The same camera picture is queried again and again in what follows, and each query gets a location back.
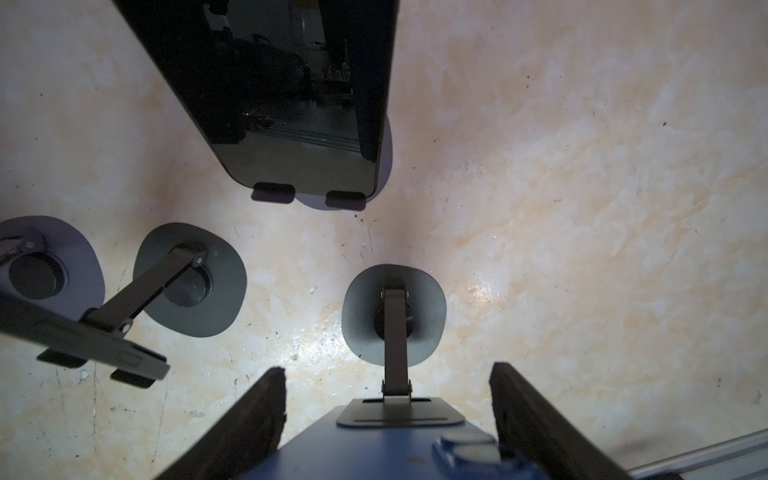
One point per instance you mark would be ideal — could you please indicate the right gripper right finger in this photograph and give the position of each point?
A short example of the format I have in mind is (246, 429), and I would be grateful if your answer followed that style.
(527, 423)

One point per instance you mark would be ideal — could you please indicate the black phone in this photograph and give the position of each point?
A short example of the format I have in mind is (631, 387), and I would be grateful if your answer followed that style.
(326, 450)
(71, 344)
(284, 92)

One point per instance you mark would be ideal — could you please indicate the grey phone stand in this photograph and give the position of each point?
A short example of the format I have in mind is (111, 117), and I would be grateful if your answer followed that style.
(49, 263)
(185, 278)
(394, 316)

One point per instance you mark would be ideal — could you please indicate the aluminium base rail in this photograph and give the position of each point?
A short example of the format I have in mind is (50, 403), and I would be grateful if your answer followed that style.
(744, 457)

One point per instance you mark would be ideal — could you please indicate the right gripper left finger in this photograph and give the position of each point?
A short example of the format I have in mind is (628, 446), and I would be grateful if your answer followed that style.
(243, 438)

